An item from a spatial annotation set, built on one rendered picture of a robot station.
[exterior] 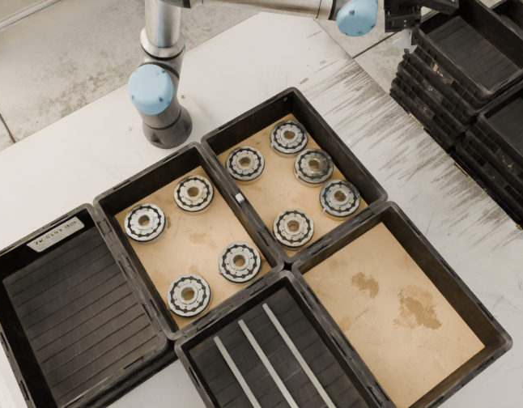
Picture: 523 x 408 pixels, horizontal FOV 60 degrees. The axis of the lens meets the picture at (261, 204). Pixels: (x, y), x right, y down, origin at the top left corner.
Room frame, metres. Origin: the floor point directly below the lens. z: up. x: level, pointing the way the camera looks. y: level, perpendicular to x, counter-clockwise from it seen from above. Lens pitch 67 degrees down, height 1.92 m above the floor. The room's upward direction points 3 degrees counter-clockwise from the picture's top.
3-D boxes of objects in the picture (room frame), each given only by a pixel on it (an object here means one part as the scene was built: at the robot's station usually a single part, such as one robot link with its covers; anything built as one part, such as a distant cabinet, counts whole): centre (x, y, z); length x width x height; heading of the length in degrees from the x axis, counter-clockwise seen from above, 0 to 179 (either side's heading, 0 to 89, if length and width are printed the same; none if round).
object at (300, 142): (0.65, -0.08, 0.86); 0.10 x 0.10 x 0.01
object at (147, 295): (0.37, 0.18, 0.92); 0.40 x 0.30 x 0.02; 31
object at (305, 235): (0.39, -0.08, 0.86); 0.10 x 0.10 x 0.01
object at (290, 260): (0.52, -0.08, 0.92); 0.40 x 0.30 x 0.02; 31
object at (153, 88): (0.78, 0.28, 0.90); 0.13 x 0.12 x 0.14; 172
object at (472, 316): (0.18, -0.28, 0.87); 0.40 x 0.30 x 0.11; 31
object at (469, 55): (1.18, -0.83, 0.37); 0.40 x 0.30 x 0.45; 32
